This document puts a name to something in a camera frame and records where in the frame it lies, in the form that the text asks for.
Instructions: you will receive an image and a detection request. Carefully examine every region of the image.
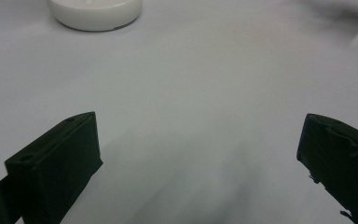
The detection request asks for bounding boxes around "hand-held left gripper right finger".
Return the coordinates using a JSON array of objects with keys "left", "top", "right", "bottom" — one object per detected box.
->
[{"left": 296, "top": 113, "right": 358, "bottom": 224}]

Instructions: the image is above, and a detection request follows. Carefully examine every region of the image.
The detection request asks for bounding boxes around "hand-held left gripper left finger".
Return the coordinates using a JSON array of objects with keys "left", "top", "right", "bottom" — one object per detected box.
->
[{"left": 4, "top": 111, "right": 103, "bottom": 224}]

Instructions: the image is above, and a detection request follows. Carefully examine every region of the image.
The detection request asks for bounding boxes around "white round dish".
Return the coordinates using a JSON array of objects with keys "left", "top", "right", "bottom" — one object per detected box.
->
[{"left": 46, "top": 0, "right": 144, "bottom": 33}]

